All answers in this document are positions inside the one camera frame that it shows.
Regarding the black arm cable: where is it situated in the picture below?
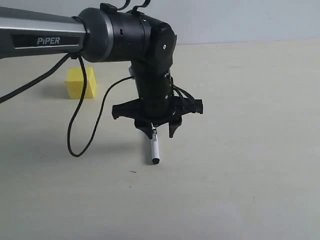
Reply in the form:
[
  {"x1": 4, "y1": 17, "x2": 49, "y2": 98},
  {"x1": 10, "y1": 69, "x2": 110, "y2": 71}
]
[{"x1": 0, "y1": 53, "x2": 133, "y2": 158}]

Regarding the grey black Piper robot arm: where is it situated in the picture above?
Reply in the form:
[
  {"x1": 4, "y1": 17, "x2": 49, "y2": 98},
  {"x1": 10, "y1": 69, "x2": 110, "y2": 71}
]
[{"x1": 0, "y1": 3, "x2": 203, "y2": 137}]

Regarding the black and white marker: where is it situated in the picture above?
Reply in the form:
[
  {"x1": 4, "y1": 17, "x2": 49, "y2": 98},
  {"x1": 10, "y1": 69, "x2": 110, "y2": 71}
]
[{"x1": 150, "y1": 125, "x2": 160, "y2": 165}]

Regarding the yellow foam cube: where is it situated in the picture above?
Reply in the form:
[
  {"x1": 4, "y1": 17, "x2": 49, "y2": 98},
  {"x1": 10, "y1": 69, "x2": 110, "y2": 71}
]
[{"x1": 65, "y1": 66, "x2": 97, "y2": 99}]

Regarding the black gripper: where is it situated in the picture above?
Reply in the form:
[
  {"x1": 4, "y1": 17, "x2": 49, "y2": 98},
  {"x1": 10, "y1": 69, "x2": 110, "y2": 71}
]
[{"x1": 112, "y1": 59, "x2": 203, "y2": 139}]

